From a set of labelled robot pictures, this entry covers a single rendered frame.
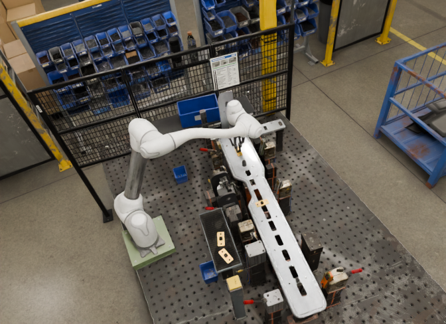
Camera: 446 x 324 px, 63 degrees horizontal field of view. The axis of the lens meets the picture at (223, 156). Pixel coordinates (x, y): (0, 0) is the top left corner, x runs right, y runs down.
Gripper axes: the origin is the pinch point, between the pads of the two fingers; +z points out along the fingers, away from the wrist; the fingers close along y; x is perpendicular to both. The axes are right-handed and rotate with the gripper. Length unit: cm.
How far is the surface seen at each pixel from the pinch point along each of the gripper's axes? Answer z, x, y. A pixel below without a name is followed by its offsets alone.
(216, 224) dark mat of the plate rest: -12, -60, -33
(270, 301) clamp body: -2, -107, -19
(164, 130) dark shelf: 2, 40, -46
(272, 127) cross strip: 4.8, 14.2, 31.6
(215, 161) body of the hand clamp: 4.0, -2.8, -18.2
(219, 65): -32, 55, 6
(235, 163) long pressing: 4.7, -9.3, -5.6
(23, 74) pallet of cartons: 34, 226, -180
